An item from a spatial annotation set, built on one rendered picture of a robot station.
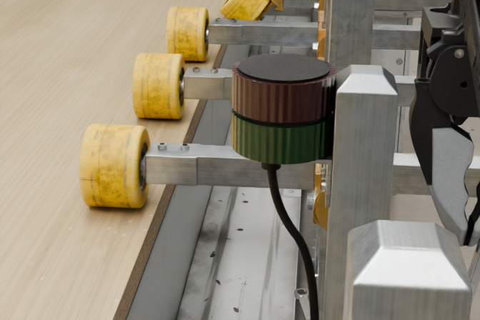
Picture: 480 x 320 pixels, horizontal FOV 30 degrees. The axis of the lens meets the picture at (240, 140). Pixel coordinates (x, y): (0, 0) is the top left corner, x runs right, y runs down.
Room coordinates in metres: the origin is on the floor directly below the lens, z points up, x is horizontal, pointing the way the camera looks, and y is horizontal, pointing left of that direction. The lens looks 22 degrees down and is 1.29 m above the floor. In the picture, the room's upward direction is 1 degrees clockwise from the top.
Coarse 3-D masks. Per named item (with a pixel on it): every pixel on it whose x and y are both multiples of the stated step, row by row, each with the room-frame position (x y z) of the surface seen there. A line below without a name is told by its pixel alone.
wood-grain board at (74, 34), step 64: (0, 0) 1.68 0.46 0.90; (64, 0) 1.69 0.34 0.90; (128, 0) 1.69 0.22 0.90; (192, 0) 1.70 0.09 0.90; (0, 64) 1.26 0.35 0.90; (64, 64) 1.27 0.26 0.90; (128, 64) 1.27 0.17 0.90; (192, 64) 1.27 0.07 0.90; (0, 128) 1.00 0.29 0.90; (64, 128) 1.00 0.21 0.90; (192, 128) 1.04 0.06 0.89; (0, 192) 0.82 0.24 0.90; (64, 192) 0.82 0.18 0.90; (0, 256) 0.69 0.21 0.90; (64, 256) 0.69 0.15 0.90; (128, 256) 0.69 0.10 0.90
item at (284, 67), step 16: (240, 64) 0.50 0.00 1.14; (256, 64) 0.50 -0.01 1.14; (272, 64) 0.50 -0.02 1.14; (288, 64) 0.50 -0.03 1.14; (304, 64) 0.50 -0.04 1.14; (320, 64) 0.50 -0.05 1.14; (272, 80) 0.47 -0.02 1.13; (288, 80) 0.47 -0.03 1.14; (304, 80) 0.47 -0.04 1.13; (320, 160) 0.48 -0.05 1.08; (272, 176) 0.49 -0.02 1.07; (272, 192) 0.49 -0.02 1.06; (288, 224) 0.49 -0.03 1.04; (304, 256) 0.49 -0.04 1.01
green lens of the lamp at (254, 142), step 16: (240, 128) 0.48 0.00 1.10; (256, 128) 0.47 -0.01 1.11; (272, 128) 0.47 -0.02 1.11; (288, 128) 0.47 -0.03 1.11; (304, 128) 0.47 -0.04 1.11; (320, 128) 0.47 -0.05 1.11; (240, 144) 0.48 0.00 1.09; (256, 144) 0.47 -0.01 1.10; (272, 144) 0.47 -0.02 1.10; (288, 144) 0.47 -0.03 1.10; (304, 144) 0.47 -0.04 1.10; (320, 144) 0.47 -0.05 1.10; (256, 160) 0.47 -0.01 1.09; (272, 160) 0.47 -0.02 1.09; (288, 160) 0.47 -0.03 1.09; (304, 160) 0.47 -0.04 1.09
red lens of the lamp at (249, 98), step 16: (240, 80) 0.48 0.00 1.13; (256, 80) 0.47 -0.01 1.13; (320, 80) 0.47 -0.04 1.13; (240, 96) 0.48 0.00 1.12; (256, 96) 0.47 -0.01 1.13; (272, 96) 0.47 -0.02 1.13; (288, 96) 0.47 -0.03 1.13; (304, 96) 0.47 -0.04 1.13; (320, 96) 0.47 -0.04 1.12; (240, 112) 0.48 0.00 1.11; (256, 112) 0.47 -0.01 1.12; (272, 112) 0.47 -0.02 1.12; (288, 112) 0.47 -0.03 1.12; (304, 112) 0.47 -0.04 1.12; (320, 112) 0.47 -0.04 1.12
